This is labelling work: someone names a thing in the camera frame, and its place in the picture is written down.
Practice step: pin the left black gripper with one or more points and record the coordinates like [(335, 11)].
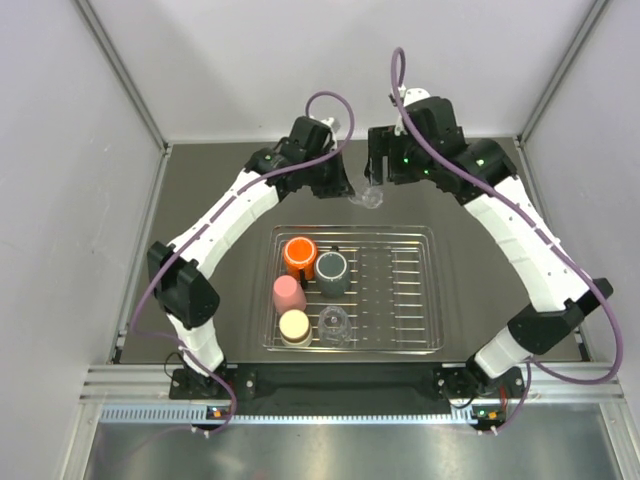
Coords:
[(337, 186)]

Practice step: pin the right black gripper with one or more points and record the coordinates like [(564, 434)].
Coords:
[(382, 141)]

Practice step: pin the clear plastic cup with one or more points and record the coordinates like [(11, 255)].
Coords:
[(334, 327), (369, 198)]

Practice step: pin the orange mug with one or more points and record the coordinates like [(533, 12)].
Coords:
[(299, 256)]

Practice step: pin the dark grey ceramic mug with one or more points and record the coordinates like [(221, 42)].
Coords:
[(332, 274)]

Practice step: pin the pink plastic cup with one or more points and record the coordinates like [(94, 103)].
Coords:
[(287, 294)]

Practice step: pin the steel cup with sleeve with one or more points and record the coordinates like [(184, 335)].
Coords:
[(295, 329)]

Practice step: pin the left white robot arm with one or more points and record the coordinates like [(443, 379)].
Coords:
[(180, 271)]

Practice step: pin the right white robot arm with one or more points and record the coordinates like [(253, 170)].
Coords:
[(426, 143)]

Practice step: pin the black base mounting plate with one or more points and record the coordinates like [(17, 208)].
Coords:
[(360, 389)]

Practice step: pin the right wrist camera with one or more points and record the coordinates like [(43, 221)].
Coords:
[(407, 97)]

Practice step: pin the wire dish rack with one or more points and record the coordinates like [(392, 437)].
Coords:
[(393, 303)]

